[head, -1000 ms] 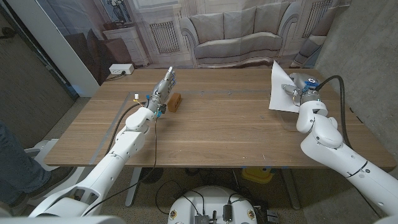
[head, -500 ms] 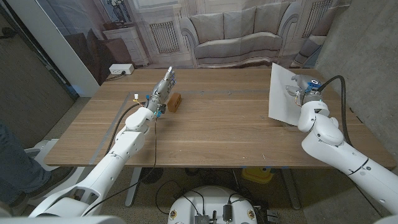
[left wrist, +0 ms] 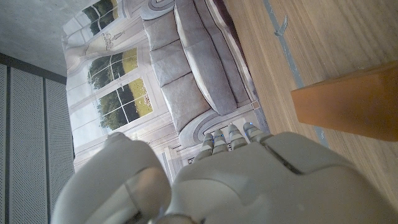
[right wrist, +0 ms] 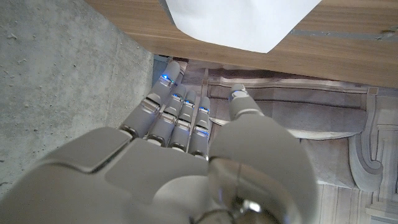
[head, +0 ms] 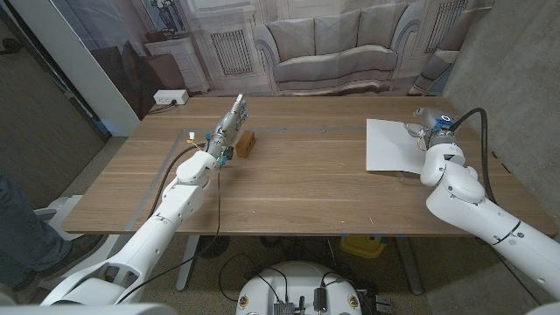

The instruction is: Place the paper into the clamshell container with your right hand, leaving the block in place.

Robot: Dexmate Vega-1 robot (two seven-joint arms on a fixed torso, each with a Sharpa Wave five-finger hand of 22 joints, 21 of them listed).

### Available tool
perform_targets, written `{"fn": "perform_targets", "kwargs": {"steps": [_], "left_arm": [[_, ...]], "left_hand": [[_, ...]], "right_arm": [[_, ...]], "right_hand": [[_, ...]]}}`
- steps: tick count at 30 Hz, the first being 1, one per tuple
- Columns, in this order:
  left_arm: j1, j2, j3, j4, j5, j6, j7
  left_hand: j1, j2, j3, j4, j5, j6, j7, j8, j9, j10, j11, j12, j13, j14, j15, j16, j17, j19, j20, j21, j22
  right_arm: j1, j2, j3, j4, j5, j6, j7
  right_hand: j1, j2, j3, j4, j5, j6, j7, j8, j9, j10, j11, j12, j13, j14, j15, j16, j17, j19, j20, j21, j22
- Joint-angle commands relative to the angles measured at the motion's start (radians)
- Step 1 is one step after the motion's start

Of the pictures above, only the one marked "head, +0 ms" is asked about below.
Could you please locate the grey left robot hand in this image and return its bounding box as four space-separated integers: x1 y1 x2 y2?
204 94 249 161

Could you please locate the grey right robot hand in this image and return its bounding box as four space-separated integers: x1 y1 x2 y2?
404 107 459 152

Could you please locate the white paper sheet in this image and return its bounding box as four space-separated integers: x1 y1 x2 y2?
365 118 432 175

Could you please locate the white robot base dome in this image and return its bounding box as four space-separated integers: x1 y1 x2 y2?
235 261 363 315

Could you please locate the brown block with holes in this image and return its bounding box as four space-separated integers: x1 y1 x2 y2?
234 129 256 159

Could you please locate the white power strip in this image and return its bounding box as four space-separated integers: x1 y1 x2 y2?
152 89 190 106

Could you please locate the black round ribbed disc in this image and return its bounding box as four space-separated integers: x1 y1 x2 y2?
196 234 231 259

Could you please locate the white table leg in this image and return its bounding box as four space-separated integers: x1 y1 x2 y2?
175 234 201 292

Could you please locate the grey table leg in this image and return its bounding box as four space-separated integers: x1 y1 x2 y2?
395 235 424 297

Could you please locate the yellow object under table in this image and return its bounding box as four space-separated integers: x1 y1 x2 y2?
339 234 387 259

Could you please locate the small grey box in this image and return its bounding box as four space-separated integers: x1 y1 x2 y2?
374 295 393 314

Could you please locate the white chair base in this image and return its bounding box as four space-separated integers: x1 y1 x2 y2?
30 194 122 263

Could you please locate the dark shoe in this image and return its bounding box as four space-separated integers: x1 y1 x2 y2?
12 234 106 292

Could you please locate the black adapter box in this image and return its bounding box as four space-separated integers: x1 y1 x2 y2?
312 286 328 312

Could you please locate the person leg in jeans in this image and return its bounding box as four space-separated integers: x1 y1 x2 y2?
0 170 74 290

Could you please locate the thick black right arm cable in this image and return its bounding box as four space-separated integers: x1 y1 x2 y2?
450 107 498 207

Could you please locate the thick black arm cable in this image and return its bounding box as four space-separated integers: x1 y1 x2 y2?
146 143 205 220
450 107 498 207

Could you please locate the black power strip cable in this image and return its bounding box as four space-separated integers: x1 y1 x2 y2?
147 99 179 116

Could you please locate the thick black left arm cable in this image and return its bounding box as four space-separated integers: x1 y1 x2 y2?
146 143 205 220

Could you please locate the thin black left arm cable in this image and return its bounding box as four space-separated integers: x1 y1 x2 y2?
115 165 223 305

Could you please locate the black looped floor cable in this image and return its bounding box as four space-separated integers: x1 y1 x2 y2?
217 253 290 304

